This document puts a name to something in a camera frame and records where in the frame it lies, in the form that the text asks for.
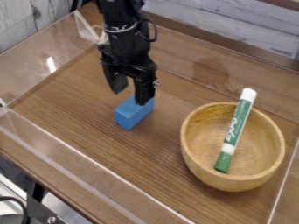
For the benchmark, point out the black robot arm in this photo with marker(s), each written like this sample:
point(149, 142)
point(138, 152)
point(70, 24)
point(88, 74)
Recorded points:
point(122, 14)

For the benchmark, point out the brown wooden bowl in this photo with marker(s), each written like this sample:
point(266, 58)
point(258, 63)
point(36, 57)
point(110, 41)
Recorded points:
point(259, 153)

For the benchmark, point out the green dry erase marker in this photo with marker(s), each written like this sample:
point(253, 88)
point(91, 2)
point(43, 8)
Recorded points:
point(235, 129)

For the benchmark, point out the blue foam block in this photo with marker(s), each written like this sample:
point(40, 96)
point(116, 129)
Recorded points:
point(130, 113)

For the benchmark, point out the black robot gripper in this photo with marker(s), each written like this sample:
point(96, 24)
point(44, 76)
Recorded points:
point(126, 60)

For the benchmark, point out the black metal table bracket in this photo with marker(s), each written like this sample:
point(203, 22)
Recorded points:
point(40, 214)

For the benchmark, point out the clear acrylic corner bracket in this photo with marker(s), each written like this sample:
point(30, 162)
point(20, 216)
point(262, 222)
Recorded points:
point(90, 32)

